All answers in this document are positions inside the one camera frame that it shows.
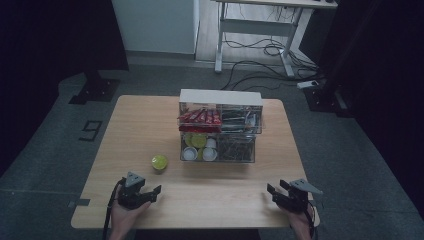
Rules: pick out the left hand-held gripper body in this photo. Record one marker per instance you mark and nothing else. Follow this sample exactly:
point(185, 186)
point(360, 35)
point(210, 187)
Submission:
point(132, 192)

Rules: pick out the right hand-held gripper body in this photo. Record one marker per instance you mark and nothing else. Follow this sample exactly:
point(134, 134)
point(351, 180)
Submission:
point(298, 196)

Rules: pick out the green lid capsule cup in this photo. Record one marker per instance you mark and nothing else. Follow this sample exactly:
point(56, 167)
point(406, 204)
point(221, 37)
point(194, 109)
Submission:
point(187, 139)
point(199, 140)
point(159, 162)

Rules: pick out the clear drawer organizer white top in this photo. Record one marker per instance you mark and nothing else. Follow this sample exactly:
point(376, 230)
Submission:
point(220, 97)

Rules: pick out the person's right hand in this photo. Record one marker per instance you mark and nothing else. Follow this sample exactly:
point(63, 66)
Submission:
point(301, 221)

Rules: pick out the pile of dark stir sticks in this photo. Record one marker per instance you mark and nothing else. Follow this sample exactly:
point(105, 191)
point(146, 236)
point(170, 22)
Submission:
point(236, 149)

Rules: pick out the white lid capsule cup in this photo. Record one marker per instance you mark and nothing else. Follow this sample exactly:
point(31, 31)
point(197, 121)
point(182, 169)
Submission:
point(190, 153)
point(210, 143)
point(210, 154)

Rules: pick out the clear wrapped packets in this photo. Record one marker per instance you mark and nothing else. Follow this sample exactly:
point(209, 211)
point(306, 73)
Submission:
point(251, 119)

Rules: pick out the row of dark packets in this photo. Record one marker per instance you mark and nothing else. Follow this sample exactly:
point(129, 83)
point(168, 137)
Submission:
point(233, 120)

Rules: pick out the black stand base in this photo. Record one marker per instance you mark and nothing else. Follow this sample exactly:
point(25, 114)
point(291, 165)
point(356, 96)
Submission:
point(96, 90)
point(328, 98)

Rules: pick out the row of red packets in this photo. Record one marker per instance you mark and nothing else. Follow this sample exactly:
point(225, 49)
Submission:
point(200, 118)

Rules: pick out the white power strip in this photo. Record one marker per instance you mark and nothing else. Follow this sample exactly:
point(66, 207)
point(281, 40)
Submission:
point(307, 84)

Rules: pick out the black curtain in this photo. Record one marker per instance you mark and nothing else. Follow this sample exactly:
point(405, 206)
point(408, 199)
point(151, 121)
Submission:
point(50, 50)
point(383, 50)

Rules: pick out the white cabinet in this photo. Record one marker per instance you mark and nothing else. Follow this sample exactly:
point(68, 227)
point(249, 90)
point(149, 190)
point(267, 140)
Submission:
point(156, 25)

